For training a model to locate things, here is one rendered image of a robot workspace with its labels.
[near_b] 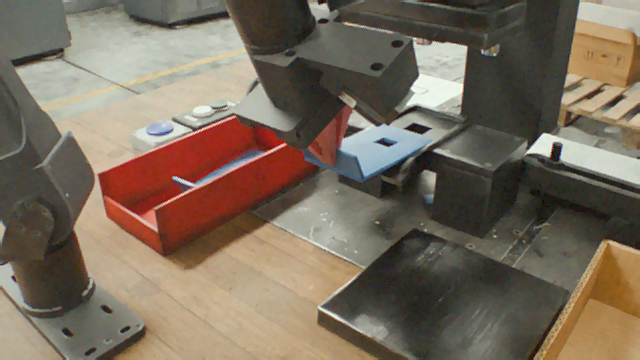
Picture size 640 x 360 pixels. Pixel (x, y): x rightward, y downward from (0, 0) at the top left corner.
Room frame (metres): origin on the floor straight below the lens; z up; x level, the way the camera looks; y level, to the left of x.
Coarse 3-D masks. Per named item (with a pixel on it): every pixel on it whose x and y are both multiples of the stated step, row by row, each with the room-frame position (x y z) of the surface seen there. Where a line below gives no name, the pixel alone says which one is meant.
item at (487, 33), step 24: (384, 0) 0.56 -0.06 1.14; (408, 0) 0.55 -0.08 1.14; (432, 0) 0.54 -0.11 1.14; (456, 0) 0.53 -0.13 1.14; (480, 0) 0.53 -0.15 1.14; (504, 0) 0.56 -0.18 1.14; (360, 24) 0.58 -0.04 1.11; (384, 24) 0.56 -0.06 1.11; (408, 24) 0.54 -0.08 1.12; (432, 24) 0.53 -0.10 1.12; (456, 24) 0.51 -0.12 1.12; (480, 24) 0.49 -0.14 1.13; (504, 24) 0.52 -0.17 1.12; (480, 48) 0.49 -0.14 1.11
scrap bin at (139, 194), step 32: (224, 128) 0.66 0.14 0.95; (256, 128) 0.70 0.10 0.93; (128, 160) 0.55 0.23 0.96; (160, 160) 0.58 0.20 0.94; (192, 160) 0.61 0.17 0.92; (224, 160) 0.65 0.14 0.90; (256, 160) 0.55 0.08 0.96; (288, 160) 0.59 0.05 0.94; (128, 192) 0.54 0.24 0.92; (160, 192) 0.57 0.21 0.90; (192, 192) 0.48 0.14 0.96; (224, 192) 0.51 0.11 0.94; (256, 192) 0.55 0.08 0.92; (128, 224) 0.48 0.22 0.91; (160, 224) 0.44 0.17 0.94; (192, 224) 0.47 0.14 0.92
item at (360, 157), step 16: (384, 128) 0.57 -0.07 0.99; (352, 144) 0.51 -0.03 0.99; (368, 144) 0.51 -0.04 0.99; (400, 144) 0.52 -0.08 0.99; (416, 144) 0.52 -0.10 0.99; (336, 160) 0.44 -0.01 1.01; (352, 160) 0.43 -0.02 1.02; (368, 160) 0.47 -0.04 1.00; (384, 160) 0.47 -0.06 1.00; (400, 160) 0.48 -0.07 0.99; (352, 176) 0.44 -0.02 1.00; (368, 176) 0.44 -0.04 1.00
